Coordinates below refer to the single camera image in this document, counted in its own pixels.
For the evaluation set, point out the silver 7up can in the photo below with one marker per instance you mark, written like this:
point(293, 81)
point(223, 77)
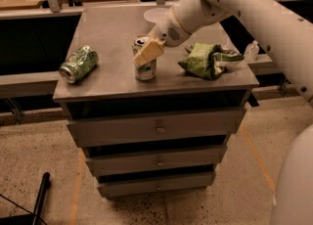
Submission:
point(149, 70)

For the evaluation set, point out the middle grey drawer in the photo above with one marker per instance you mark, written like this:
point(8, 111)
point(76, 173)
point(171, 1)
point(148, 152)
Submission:
point(155, 160)

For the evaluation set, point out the clear sanitizer bottle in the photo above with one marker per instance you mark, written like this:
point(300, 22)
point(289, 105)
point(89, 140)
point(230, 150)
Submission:
point(251, 51)

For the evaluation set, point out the grey railing beam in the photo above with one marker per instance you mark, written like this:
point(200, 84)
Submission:
point(28, 84)

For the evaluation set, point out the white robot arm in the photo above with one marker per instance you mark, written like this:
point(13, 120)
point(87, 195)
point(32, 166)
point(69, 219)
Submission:
point(288, 41)

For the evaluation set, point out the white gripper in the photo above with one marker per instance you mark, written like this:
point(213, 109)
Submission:
point(169, 32)

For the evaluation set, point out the green chip bag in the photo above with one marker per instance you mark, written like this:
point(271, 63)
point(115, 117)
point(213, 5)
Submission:
point(209, 61)

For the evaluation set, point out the grey drawer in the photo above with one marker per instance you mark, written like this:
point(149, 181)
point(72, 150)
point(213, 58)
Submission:
point(156, 184)
point(134, 128)
point(155, 160)

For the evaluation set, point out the top grey drawer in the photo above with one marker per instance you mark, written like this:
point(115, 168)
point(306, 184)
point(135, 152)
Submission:
point(134, 128)

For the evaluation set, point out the black pole stand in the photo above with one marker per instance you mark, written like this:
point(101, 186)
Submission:
point(31, 217)

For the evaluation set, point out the white bowl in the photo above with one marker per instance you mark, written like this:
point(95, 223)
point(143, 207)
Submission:
point(152, 16)

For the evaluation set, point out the bottom grey drawer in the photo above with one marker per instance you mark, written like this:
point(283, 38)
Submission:
point(156, 184)

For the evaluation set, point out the crushed green soda can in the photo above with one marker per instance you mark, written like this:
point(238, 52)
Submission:
point(78, 64)

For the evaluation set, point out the grey drawer cabinet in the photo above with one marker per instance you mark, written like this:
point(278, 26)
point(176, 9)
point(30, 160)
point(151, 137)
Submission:
point(112, 89)

